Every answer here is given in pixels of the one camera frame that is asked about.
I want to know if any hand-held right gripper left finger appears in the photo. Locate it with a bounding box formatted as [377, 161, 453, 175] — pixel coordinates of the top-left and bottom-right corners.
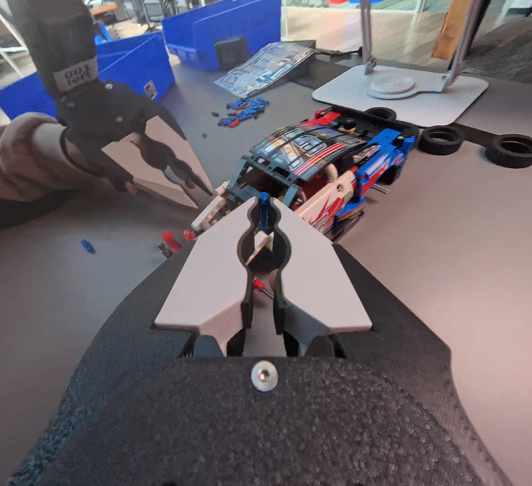
[155, 197, 255, 355]

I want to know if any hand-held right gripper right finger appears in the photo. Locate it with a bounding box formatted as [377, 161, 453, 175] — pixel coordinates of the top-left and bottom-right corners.
[269, 198, 372, 356]

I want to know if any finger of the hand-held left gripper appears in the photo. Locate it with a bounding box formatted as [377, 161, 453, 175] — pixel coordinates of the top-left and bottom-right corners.
[101, 133, 200, 209]
[145, 113, 214, 196]

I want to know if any toy brick race car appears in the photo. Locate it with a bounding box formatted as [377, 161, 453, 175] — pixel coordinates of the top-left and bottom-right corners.
[157, 106, 418, 300]

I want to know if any grey desk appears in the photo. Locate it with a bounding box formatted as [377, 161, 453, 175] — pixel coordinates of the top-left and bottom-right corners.
[0, 47, 532, 486]

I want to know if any large blue plastic bin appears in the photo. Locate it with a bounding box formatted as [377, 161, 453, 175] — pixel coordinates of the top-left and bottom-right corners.
[0, 33, 175, 121]

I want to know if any pile of blue red pins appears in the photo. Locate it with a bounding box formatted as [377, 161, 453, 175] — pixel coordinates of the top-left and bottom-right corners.
[217, 96, 270, 127]

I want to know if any small black device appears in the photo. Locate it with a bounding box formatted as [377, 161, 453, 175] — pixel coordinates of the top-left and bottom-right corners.
[215, 36, 250, 71]

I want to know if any shiny sticker sheet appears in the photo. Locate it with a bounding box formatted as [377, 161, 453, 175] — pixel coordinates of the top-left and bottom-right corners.
[214, 42, 317, 98]

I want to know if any white book stand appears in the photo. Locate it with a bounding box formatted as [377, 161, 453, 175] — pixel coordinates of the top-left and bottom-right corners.
[289, 0, 532, 128]

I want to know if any black strap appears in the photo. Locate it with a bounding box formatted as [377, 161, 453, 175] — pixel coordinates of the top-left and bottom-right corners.
[314, 47, 364, 63]

